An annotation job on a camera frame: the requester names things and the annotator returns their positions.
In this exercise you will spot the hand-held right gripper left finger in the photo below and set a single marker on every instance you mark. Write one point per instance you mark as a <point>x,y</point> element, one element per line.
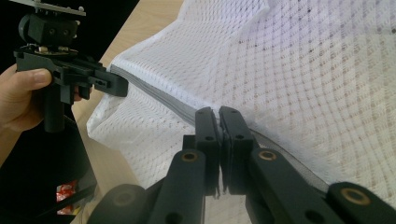
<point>211,149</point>

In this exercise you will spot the white mesh laundry bag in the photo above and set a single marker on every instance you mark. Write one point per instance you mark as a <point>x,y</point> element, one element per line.
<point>280,77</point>

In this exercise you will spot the red and white packet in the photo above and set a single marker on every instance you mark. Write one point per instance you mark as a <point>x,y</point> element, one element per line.
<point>66,194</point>

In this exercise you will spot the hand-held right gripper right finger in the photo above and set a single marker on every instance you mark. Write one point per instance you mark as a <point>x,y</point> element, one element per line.
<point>236,146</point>

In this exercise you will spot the black round bin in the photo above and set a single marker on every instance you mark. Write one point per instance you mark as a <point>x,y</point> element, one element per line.
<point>40,168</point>

